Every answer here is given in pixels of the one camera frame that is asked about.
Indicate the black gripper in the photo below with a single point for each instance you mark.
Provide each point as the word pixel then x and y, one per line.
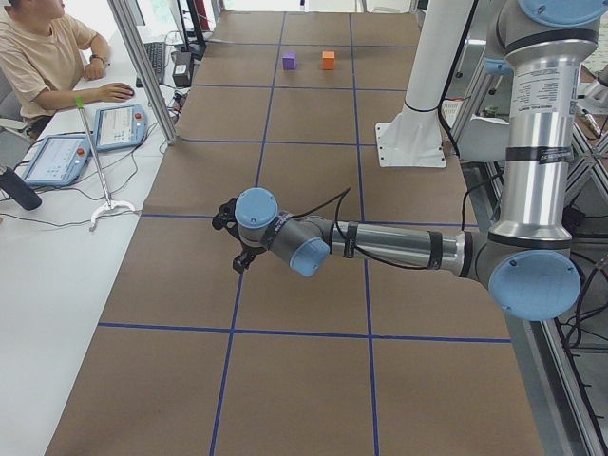
pixel 247 252

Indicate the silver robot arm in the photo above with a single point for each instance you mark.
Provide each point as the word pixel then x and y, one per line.
pixel 524 259

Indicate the purple foam block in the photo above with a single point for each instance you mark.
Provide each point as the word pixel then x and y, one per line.
pixel 289 61

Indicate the orange foam block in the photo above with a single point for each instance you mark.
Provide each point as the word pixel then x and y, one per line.
pixel 328 60

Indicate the person's left hand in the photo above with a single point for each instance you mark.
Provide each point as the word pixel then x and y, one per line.
pixel 110 93

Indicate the person's right hand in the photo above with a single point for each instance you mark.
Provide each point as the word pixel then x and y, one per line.
pixel 95 70

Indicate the far blue teach pendant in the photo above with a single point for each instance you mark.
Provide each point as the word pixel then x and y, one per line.
pixel 119 127

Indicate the blue teach pendant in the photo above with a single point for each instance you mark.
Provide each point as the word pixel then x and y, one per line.
pixel 58 161
pixel 119 127

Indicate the black power adapter box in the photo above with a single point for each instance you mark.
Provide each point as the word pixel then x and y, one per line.
pixel 183 69

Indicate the near blue teach pendant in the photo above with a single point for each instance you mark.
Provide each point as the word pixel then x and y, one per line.
pixel 58 161

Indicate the black monitor stand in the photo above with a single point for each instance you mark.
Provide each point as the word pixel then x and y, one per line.
pixel 192 32

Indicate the black keyboard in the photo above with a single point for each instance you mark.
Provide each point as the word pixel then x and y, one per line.
pixel 156 53

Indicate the black cylindrical bottle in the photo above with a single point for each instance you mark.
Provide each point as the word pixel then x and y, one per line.
pixel 18 190

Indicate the seated person beige shirt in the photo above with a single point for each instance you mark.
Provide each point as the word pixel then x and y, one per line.
pixel 43 55

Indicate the grey aluminium frame post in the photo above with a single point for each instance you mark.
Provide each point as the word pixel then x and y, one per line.
pixel 127 27

